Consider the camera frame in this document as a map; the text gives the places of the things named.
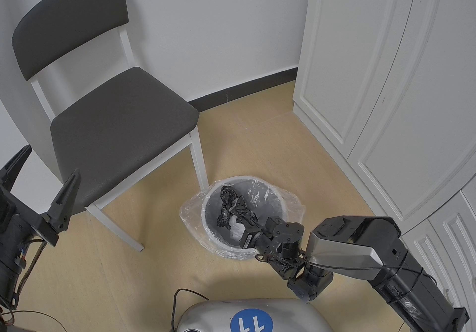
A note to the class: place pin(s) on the clear plastic bag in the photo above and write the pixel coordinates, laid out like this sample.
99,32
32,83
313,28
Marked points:
191,213

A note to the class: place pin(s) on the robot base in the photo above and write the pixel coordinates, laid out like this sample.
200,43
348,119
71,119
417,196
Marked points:
253,317

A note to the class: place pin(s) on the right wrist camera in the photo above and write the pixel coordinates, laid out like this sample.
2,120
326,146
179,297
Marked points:
274,222

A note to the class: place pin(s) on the white trash bin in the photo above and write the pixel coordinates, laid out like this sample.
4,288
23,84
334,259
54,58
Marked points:
214,222

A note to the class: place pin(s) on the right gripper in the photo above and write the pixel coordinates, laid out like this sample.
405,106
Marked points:
256,237

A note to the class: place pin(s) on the white printed wrapper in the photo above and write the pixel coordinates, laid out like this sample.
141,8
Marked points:
235,227

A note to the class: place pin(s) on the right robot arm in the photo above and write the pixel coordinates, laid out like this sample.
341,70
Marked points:
357,245

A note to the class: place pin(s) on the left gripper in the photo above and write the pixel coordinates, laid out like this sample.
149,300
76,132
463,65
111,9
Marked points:
18,226

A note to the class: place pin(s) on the black plastic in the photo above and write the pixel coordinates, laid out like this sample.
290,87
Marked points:
234,208

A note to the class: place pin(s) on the white wardrobe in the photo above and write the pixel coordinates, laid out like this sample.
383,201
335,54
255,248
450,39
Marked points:
390,81

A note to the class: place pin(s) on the white chair with grey seat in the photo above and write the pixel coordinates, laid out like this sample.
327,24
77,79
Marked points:
119,130

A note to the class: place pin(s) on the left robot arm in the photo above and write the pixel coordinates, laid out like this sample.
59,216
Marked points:
9,282

